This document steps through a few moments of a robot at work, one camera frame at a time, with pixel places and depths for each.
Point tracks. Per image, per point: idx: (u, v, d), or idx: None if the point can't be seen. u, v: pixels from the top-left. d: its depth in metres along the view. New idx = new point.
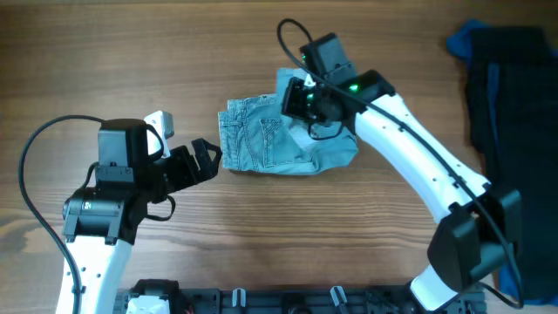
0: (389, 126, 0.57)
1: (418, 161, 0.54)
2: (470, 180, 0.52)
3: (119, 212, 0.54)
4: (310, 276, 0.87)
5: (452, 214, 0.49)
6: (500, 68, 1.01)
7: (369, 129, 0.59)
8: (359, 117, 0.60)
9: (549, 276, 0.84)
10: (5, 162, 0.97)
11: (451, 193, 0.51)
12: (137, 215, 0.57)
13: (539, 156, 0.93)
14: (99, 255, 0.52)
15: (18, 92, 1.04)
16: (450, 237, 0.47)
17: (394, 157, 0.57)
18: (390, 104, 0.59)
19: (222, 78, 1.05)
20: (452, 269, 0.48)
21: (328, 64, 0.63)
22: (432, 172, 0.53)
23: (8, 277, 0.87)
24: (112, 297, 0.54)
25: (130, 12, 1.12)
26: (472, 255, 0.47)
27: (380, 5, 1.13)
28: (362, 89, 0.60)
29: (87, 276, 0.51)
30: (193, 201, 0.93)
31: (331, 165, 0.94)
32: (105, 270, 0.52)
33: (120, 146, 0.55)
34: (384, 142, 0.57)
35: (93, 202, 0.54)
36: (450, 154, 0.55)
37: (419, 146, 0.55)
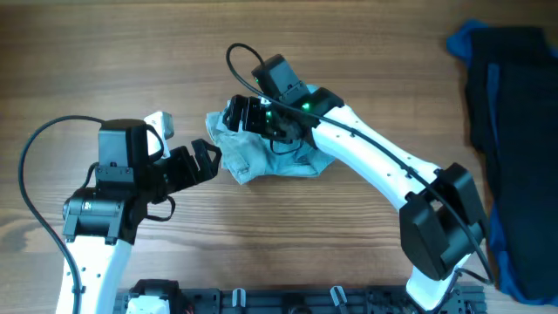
0: (342, 134, 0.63)
1: (371, 163, 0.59)
2: (421, 168, 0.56)
3: (119, 211, 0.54)
4: (310, 276, 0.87)
5: (409, 202, 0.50)
6: (500, 68, 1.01)
7: (328, 140, 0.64)
8: (315, 130, 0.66)
9: (550, 276, 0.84)
10: (4, 162, 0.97)
11: (404, 183, 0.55)
12: (137, 214, 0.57)
13: (539, 156, 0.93)
14: (99, 254, 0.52)
15: (18, 91, 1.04)
16: (411, 228, 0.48)
17: (358, 167, 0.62)
18: (339, 114, 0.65)
19: (222, 78, 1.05)
20: (421, 256, 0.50)
21: (282, 85, 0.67)
22: (384, 168, 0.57)
23: (8, 277, 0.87)
24: (112, 297, 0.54)
25: (131, 13, 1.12)
26: (438, 242, 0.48)
27: (380, 6, 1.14)
28: (314, 106, 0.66)
29: (86, 276, 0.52)
30: (193, 201, 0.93)
31: (329, 162, 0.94)
32: (105, 269, 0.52)
33: (119, 146, 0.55)
34: (340, 150, 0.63)
35: (92, 203, 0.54)
36: (400, 151, 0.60)
37: (371, 148, 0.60)
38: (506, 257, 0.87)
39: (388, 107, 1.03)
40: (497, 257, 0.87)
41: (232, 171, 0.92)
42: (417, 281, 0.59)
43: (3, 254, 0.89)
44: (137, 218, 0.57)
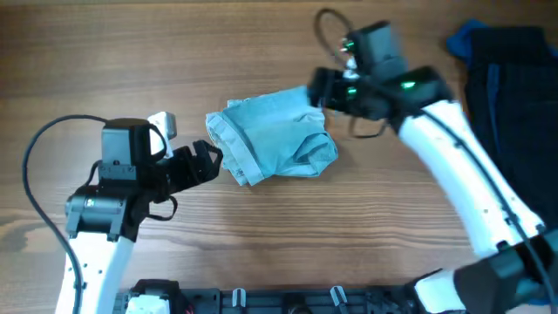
0: (444, 140, 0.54)
1: (466, 181, 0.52)
2: (523, 218, 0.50)
3: (120, 209, 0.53)
4: (310, 276, 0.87)
5: (501, 255, 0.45)
6: (500, 68, 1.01)
7: (426, 144, 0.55)
8: (410, 121, 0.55)
9: None
10: (4, 163, 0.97)
11: (504, 230, 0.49)
12: (139, 213, 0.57)
13: (539, 155, 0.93)
14: (100, 249, 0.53)
15: (18, 92, 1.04)
16: (490, 276, 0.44)
17: (456, 188, 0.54)
18: (446, 112, 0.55)
19: (222, 78, 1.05)
20: (482, 300, 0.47)
21: (379, 52, 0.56)
22: (485, 202, 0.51)
23: (8, 278, 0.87)
24: (112, 294, 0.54)
25: (130, 12, 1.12)
26: (506, 293, 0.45)
27: (380, 5, 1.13)
28: (417, 86, 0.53)
29: (88, 273, 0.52)
30: (194, 201, 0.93)
31: (328, 161, 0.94)
32: (105, 266, 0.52)
33: (123, 145, 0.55)
34: (432, 153, 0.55)
35: (93, 203, 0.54)
36: (506, 185, 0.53)
37: (475, 170, 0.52)
38: None
39: None
40: None
41: (232, 171, 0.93)
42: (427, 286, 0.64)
43: (3, 254, 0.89)
44: (140, 217, 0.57)
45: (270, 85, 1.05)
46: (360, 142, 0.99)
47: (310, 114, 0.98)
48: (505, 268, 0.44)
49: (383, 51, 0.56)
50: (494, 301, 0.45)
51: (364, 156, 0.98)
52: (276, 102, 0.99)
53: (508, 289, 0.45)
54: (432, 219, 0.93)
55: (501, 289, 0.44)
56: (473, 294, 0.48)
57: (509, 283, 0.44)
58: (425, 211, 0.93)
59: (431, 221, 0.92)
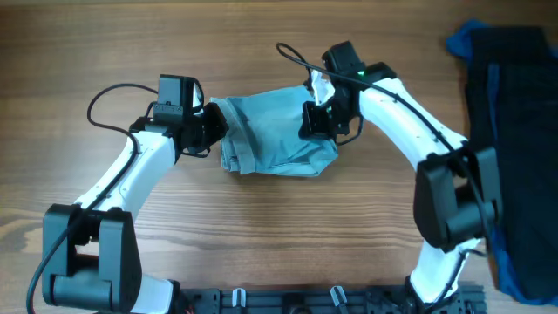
0: (385, 99, 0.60)
1: (402, 121, 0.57)
2: (452, 138, 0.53)
3: (167, 137, 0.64)
4: (310, 276, 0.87)
5: (428, 159, 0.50)
6: (500, 69, 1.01)
7: (375, 106, 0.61)
8: (362, 96, 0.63)
9: (552, 276, 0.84)
10: (5, 162, 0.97)
11: (432, 146, 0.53)
12: (177, 146, 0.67)
13: (538, 154, 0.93)
14: (155, 140, 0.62)
15: (17, 91, 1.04)
16: (425, 182, 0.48)
17: (400, 136, 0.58)
18: (389, 83, 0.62)
19: (222, 78, 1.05)
20: (431, 219, 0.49)
21: (341, 64, 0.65)
22: (417, 134, 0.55)
23: (8, 277, 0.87)
24: (152, 180, 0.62)
25: (130, 12, 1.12)
26: (446, 203, 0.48)
27: (379, 5, 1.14)
28: (367, 74, 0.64)
29: (143, 149, 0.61)
30: (193, 201, 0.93)
31: (329, 160, 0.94)
32: (158, 147, 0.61)
33: (176, 91, 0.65)
34: (381, 115, 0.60)
35: (146, 129, 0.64)
36: (437, 121, 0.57)
37: (411, 114, 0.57)
38: (506, 257, 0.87)
39: None
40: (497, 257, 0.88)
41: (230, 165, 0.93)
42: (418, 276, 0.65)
43: (3, 254, 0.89)
44: (176, 149, 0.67)
45: (270, 85, 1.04)
46: (360, 143, 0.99)
47: None
48: (436, 169, 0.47)
49: (342, 63, 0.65)
50: (435, 209, 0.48)
51: (364, 157, 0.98)
52: (275, 99, 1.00)
53: (445, 194, 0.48)
54: None
55: (434, 194, 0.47)
56: (426, 221, 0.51)
57: (443, 184, 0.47)
58: None
59: None
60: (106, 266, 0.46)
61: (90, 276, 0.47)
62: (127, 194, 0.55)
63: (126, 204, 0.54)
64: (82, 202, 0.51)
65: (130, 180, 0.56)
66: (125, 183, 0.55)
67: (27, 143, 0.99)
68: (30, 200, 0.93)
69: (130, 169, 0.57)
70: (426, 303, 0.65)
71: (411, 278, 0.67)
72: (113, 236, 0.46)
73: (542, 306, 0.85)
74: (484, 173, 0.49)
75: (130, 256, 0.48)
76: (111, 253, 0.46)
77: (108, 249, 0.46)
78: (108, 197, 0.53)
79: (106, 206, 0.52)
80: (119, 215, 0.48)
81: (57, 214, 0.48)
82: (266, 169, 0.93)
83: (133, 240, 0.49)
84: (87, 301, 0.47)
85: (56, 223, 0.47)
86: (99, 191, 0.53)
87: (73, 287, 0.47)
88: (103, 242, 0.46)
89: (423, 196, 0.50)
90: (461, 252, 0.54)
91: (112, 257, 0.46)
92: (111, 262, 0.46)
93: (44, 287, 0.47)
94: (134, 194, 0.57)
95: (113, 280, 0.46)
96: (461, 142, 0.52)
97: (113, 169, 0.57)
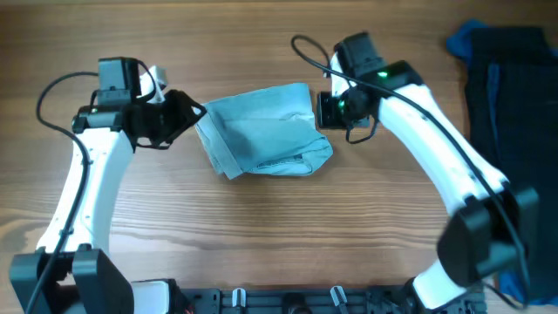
0: (413, 115, 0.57)
1: (432, 146, 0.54)
2: (486, 174, 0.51)
3: (116, 132, 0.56)
4: (310, 276, 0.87)
5: (470, 203, 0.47)
6: (500, 68, 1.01)
7: (399, 120, 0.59)
8: (384, 102, 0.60)
9: (551, 276, 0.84)
10: (5, 162, 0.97)
11: (467, 184, 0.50)
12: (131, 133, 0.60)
13: (537, 154, 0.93)
14: (105, 140, 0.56)
15: (18, 91, 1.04)
16: (463, 228, 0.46)
17: (426, 159, 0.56)
18: (416, 93, 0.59)
19: (222, 78, 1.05)
20: (460, 260, 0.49)
21: (357, 56, 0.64)
22: (449, 163, 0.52)
23: (7, 277, 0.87)
24: (116, 181, 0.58)
25: (130, 12, 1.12)
26: (482, 251, 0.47)
27: (379, 5, 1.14)
28: (391, 77, 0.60)
29: (92, 160, 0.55)
30: (193, 201, 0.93)
31: (325, 157, 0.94)
32: (110, 150, 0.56)
33: (116, 72, 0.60)
34: (407, 131, 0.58)
35: (91, 125, 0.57)
36: (469, 147, 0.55)
37: (442, 137, 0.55)
38: None
39: None
40: None
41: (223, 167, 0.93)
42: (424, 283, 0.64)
43: (3, 255, 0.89)
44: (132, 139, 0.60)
45: (270, 85, 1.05)
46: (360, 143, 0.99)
47: (299, 113, 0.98)
48: (481, 221, 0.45)
49: (356, 59, 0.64)
50: (472, 257, 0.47)
51: (364, 157, 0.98)
52: (265, 98, 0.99)
53: (483, 242, 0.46)
54: (432, 219, 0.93)
55: (472, 242, 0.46)
56: (453, 257, 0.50)
57: (485, 235, 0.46)
58: (425, 211, 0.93)
59: (432, 222, 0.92)
60: (91, 302, 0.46)
61: (79, 309, 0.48)
62: (91, 221, 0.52)
63: (94, 231, 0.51)
64: (45, 245, 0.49)
65: (91, 204, 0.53)
66: (85, 210, 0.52)
67: (27, 143, 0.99)
68: (30, 201, 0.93)
69: (86, 192, 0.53)
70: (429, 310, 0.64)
71: (416, 282, 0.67)
72: (89, 280, 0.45)
73: (542, 306, 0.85)
74: (525, 215, 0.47)
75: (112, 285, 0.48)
76: (92, 293, 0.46)
77: (90, 290, 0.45)
78: (71, 234, 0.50)
79: (72, 242, 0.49)
80: (85, 253, 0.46)
81: (21, 267, 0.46)
82: (256, 169, 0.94)
83: (110, 265, 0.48)
84: None
85: (22, 276, 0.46)
86: (60, 227, 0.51)
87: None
88: (82, 286, 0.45)
89: (456, 239, 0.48)
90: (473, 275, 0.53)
91: (95, 295, 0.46)
92: (96, 299, 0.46)
93: None
94: (100, 212, 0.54)
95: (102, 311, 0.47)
96: (502, 186, 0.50)
97: (67, 194, 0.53)
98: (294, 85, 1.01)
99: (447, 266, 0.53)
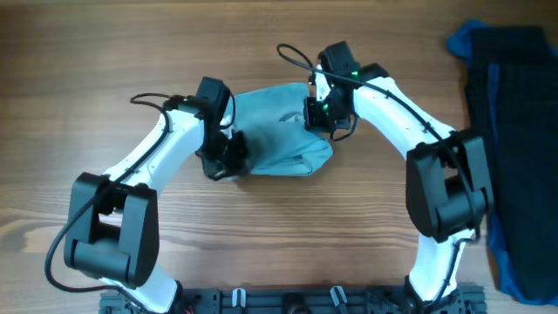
0: (377, 96, 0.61)
1: (391, 115, 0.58)
2: (438, 127, 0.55)
3: (199, 119, 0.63)
4: (310, 276, 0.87)
5: (417, 148, 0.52)
6: (500, 67, 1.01)
7: (367, 104, 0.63)
8: (356, 93, 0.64)
9: (551, 276, 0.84)
10: (5, 162, 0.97)
11: (418, 137, 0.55)
12: (206, 130, 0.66)
13: (537, 154, 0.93)
14: (186, 119, 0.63)
15: (18, 92, 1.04)
16: (414, 172, 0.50)
17: (391, 129, 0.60)
18: (380, 81, 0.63)
19: (222, 78, 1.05)
20: (422, 211, 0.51)
21: (337, 63, 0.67)
22: (404, 124, 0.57)
23: (8, 277, 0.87)
24: (181, 156, 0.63)
25: (131, 12, 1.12)
26: (437, 194, 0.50)
27: (380, 5, 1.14)
28: (362, 73, 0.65)
29: (173, 129, 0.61)
30: (193, 201, 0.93)
31: (325, 157, 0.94)
32: (188, 129, 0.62)
33: (214, 89, 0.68)
34: (375, 111, 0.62)
35: (180, 108, 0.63)
36: (425, 112, 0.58)
37: (399, 107, 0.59)
38: (506, 257, 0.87)
39: None
40: (497, 256, 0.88)
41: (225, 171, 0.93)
42: (417, 270, 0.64)
43: (3, 254, 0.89)
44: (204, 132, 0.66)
45: (270, 85, 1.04)
46: (361, 143, 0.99)
47: (299, 113, 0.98)
48: (422, 160, 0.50)
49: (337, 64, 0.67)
50: (426, 200, 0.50)
51: (365, 157, 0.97)
52: (265, 99, 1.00)
53: (435, 183, 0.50)
54: None
55: (422, 182, 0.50)
56: (418, 210, 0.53)
57: (431, 173, 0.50)
58: None
59: None
60: (126, 239, 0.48)
61: (107, 247, 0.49)
62: (155, 172, 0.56)
63: (152, 181, 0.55)
64: (111, 174, 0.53)
65: (159, 158, 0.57)
66: (153, 161, 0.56)
67: (27, 143, 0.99)
68: (30, 201, 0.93)
69: (159, 147, 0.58)
70: (426, 300, 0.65)
71: (411, 277, 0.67)
72: (138, 212, 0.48)
73: (543, 306, 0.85)
74: (472, 160, 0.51)
75: (150, 237, 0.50)
76: (132, 227, 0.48)
77: (131, 224, 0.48)
78: (136, 173, 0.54)
79: (134, 180, 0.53)
80: (144, 191, 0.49)
81: (86, 184, 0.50)
82: (257, 169, 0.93)
83: (156, 217, 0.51)
84: (104, 269, 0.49)
85: (84, 194, 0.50)
86: (128, 165, 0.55)
87: (91, 255, 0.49)
88: (126, 217, 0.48)
89: (415, 189, 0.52)
90: (454, 243, 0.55)
91: (133, 233, 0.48)
92: (131, 237, 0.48)
93: (66, 249, 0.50)
94: (162, 173, 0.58)
95: (132, 253, 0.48)
96: (449, 132, 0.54)
97: (143, 145, 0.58)
98: (295, 85, 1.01)
99: (419, 228, 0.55)
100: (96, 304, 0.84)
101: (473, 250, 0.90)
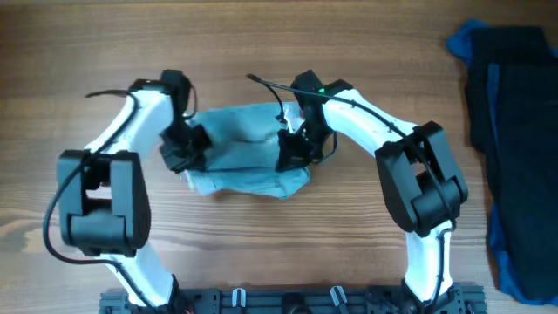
0: (343, 107, 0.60)
1: (359, 125, 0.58)
2: (402, 126, 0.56)
3: (165, 94, 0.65)
4: (311, 276, 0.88)
5: (384, 148, 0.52)
6: (500, 68, 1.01)
7: (336, 116, 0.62)
8: (324, 106, 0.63)
9: (551, 276, 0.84)
10: (5, 162, 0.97)
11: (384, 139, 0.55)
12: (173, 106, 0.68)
13: (536, 154, 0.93)
14: (152, 98, 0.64)
15: (18, 91, 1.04)
16: (384, 168, 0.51)
17: (361, 139, 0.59)
18: (345, 92, 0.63)
19: (222, 78, 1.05)
20: (398, 206, 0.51)
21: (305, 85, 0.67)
22: (370, 130, 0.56)
23: (8, 277, 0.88)
24: (154, 133, 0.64)
25: (130, 12, 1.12)
26: (409, 188, 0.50)
27: (380, 5, 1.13)
28: (328, 90, 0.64)
29: (143, 105, 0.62)
30: (193, 201, 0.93)
31: (301, 182, 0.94)
32: (154, 105, 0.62)
33: (173, 74, 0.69)
34: (344, 122, 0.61)
35: (144, 88, 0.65)
36: (389, 115, 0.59)
37: (365, 115, 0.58)
38: (506, 257, 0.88)
39: (388, 106, 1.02)
40: (497, 257, 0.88)
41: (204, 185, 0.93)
42: (412, 274, 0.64)
43: (3, 254, 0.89)
44: (173, 107, 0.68)
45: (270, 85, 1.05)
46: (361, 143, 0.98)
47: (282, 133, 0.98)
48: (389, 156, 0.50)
49: (306, 85, 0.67)
50: (399, 194, 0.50)
51: (365, 157, 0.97)
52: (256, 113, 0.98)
53: (405, 178, 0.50)
54: None
55: (394, 177, 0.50)
56: (394, 206, 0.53)
57: (400, 168, 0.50)
58: None
59: None
60: (119, 201, 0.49)
61: (101, 215, 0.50)
62: (132, 141, 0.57)
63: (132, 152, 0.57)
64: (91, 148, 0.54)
65: (134, 130, 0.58)
66: (128, 133, 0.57)
67: (27, 143, 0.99)
68: (30, 201, 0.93)
69: (132, 121, 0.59)
70: (424, 301, 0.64)
71: (407, 279, 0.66)
72: (125, 174, 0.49)
73: (542, 306, 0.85)
74: (438, 153, 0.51)
75: (139, 196, 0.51)
76: (122, 191, 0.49)
77: (120, 188, 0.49)
78: (114, 144, 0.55)
79: (114, 150, 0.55)
80: (125, 154, 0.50)
81: (70, 158, 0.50)
82: (236, 187, 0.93)
83: (142, 183, 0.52)
84: (103, 237, 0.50)
85: (70, 166, 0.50)
86: (105, 139, 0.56)
87: (86, 224, 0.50)
88: (114, 180, 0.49)
89: (388, 186, 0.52)
90: (438, 235, 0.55)
91: (124, 195, 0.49)
92: (125, 201, 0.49)
93: (62, 225, 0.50)
94: (139, 145, 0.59)
95: (126, 215, 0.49)
96: (411, 129, 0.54)
97: (118, 120, 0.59)
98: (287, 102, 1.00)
99: (400, 226, 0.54)
100: (96, 303, 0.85)
101: (473, 250, 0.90)
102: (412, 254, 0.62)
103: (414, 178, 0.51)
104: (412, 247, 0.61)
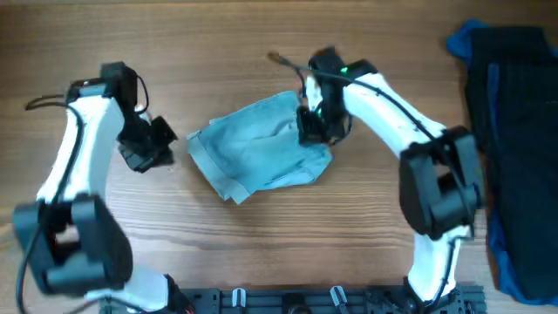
0: (367, 93, 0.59)
1: (381, 113, 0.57)
2: (429, 126, 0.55)
3: (109, 96, 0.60)
4: (311, 276, 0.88)
5: (411, 149, 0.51)
6: (500, 68, 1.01)
7: (358, 101, 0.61)
8: (347, 91, 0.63)
9: (551, 276, 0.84)
10: (5, 162, 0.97)
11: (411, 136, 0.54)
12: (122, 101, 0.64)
13: (537, 154, 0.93)
14: (97, 105, 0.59)
15: (18, 92, 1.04)
16: (408, 169, 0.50)
17: (379, 129, 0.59)
18: (370, 78, 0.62)
19: (222, 78, 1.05)
20: (417, 208, 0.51)
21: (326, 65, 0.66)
22: (395, 123, 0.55)
23: (8, 277, 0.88)
24: (111, 143, 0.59)
25: (130, 12, 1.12)
26: (430, 192, 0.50)
27: (380, 5, 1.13)
28: (350, 69, 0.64)
29: (87, 120, 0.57)
30: (193, 201, 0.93)
31: (323, 164, 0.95)
32: (102, 113, 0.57)
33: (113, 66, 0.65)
34: (364, 108, 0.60)
35: (83, 90, 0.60)
36: (415, 111, 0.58)
37: (390, 105, 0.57)
38: (506, 257, 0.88)
39: None
40: (497, 257, 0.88)
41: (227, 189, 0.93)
42: (415, 273, 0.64)
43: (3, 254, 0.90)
44: (122, 103, 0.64)
45: (270, 85, 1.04)
46: (361, 143, 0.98)
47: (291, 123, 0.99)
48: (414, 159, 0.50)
49: (326, 65, 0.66)
50: (419, 196, 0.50)
51: (365, 157, 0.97)
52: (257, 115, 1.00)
53: (428, 182, 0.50)
54: None
55: (416, 180, 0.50)
56: (411, 208, 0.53)
57: (425, 171, 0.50)
58: None
59: None
60: (90, 249, 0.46)
61: (77, 261, 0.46)
62: (90, 170, 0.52)
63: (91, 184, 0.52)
64: (44, 195, 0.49)
65: (87, 152, 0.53)
66: (82, 160, 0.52)
67: (27, 143, 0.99)
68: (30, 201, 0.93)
69: (83, 143, 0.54)
70: (425, 302, 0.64)
71: (410, 278, 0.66)
72: (89, 221, 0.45)
73: (542, 305, 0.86)
74: (464, 159, 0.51)
75: (110, 231, 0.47)
76: (91, 237, 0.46)
77: (87, 235, 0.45)
78: (69, 183, 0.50)
79: (71, 190, 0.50)
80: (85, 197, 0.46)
81: (23, 214, 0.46)
82: (264, 186, 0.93)
83: (108, 216, 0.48)
84: (85, 283, 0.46)
85: (26, 223, 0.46)
86: (58, 176, 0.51)
87: (63, 275, 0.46)
88: (80, 228, 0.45)
89: (409, 187, 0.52)
90: (450, 242, 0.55)
91: (94, 240, 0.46)
92: (95, 248, 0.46)
93: (38, 283, 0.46)
94: (98, 167, 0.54)
95: (103, 256, 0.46)
96: (440, 132, 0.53)
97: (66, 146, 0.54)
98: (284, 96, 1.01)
99: (414, 228, 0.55)
100: None
101: (473, 250, 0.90)
102: (419, 255, 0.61)
103: (436, 182, 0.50)
104: (420, 248, 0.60)
